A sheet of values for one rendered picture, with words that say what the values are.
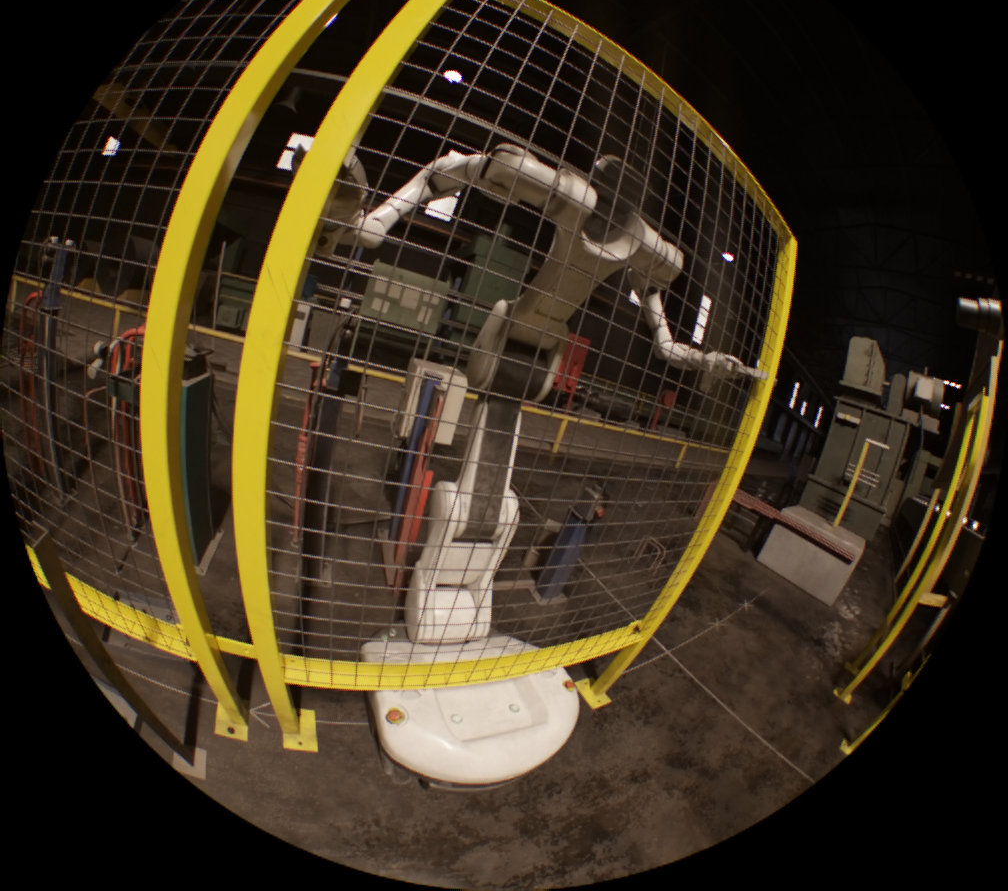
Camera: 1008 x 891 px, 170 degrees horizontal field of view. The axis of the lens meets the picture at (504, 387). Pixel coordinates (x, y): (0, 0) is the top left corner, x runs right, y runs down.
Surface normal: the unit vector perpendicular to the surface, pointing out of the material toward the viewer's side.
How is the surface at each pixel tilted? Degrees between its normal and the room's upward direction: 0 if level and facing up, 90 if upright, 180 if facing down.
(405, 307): 90
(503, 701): 0
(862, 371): 90
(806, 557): 90
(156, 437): 90
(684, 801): 0
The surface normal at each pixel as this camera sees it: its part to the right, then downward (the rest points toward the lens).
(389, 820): 0.30, -0.95
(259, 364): 0.37, 0.22
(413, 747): -0.07, -0.64
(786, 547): -0.88, -0.22
